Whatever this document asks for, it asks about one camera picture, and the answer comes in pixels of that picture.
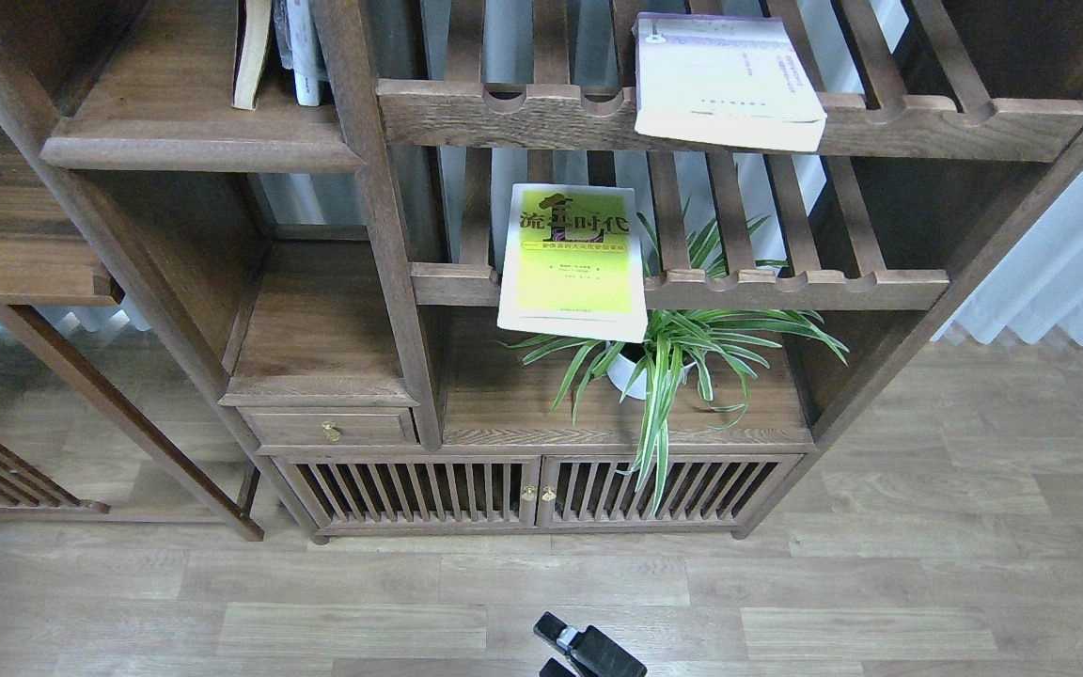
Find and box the upright white book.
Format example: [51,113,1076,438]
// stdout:
[287,0,328,106]

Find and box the white cover book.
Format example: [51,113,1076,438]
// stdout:
[635,11,828,151]

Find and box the upright tan book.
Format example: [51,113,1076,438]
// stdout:
[232,0,274,110]

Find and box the yellow green cover book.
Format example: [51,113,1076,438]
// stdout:
[497,181,648,343]

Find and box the green spider plant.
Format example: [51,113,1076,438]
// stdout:
[497,181,847,506]

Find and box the dark wooden bookshelf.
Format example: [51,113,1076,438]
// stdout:
[0,1,1083,543]

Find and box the brass drawer knob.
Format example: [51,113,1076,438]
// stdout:
[319,421,343,443]

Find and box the white plant pot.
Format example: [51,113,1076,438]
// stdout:
[602,341,696,401]

